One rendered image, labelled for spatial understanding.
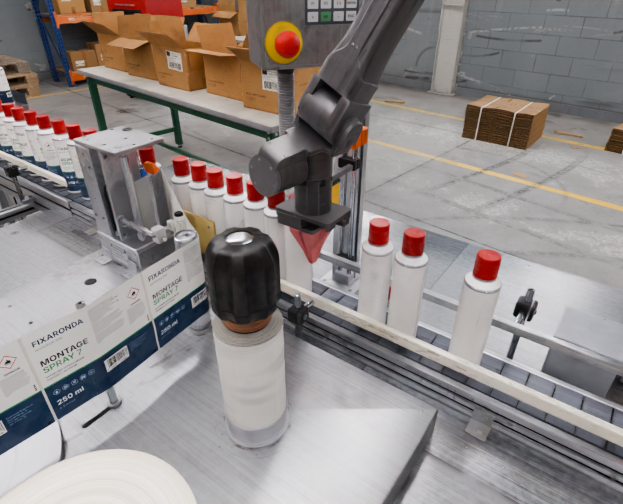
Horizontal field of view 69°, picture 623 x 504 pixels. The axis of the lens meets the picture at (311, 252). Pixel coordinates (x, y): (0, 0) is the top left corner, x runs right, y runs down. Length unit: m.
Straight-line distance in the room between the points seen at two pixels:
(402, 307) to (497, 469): 0.26
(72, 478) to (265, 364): 0.22
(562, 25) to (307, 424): 5.82
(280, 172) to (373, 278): 0.26
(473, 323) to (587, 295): 0.46
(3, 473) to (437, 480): 0.56
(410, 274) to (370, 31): 0.34
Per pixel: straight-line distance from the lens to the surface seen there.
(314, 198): 0.66
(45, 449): 0.73
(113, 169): 0.96
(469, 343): 0.73
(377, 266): 0.73
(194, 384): 0.74
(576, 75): 6.18
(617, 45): 6.07
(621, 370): 0.76
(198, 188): 0.96
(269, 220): 0.83
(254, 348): 0.52
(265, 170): 0.60
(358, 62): 0.58
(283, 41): 0.73
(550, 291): 1.11
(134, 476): 0.49
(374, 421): 0.68
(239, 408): 0.60
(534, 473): 0.76
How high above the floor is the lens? 1.42
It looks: 32 degrees down
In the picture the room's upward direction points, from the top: straight up
